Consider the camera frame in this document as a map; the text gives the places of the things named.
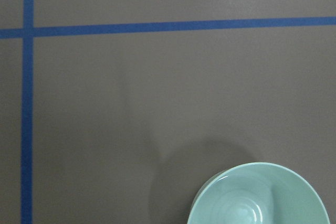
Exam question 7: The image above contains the mint green bowl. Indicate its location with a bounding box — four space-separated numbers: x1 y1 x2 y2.
187 162 330 223

